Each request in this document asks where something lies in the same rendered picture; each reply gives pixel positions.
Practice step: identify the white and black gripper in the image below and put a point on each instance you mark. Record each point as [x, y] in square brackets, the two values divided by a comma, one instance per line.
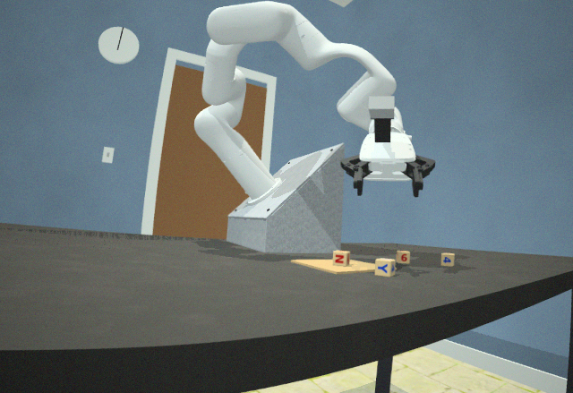
[379, 162]

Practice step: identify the cream letter block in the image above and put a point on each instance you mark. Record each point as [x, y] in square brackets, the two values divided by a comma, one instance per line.
[447, 259]
[341, 258]
[403, 257]
[385, 267]

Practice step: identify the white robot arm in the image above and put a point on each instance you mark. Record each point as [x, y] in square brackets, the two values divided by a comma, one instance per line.
[270, 21]

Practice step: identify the tan flat mat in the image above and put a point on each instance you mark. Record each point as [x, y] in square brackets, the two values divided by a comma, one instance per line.
[326, 265]

